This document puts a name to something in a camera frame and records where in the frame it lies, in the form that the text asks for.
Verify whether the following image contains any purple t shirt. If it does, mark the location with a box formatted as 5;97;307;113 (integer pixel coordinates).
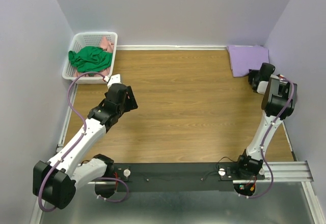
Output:
227;45;269;77

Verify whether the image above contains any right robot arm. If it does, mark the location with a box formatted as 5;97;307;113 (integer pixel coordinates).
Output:
234;63;297;179

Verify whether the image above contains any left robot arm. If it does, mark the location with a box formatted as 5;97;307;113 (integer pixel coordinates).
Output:
33;83;138;212

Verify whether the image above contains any green t shirt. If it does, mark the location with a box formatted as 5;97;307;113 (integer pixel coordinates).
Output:
67;45;114;76

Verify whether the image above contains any pink t shirt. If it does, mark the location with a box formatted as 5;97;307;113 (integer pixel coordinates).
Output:
73;36;115;78

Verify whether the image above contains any white perforated plastic basket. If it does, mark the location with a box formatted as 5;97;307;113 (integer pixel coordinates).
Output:
62;31;118;80

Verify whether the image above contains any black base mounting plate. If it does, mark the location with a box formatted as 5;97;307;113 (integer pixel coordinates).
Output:
94;161;266;193

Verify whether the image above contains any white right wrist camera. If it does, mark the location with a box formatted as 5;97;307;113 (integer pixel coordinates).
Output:
277;74;287;83

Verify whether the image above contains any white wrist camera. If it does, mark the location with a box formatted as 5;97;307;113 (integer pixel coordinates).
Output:
277;74;287;83
103;74;122;88

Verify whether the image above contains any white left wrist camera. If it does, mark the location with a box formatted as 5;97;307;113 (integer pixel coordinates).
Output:
103;74;122;88

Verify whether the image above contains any aluminium extrusion rail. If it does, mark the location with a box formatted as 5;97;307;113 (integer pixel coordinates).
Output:
86;160;314;185

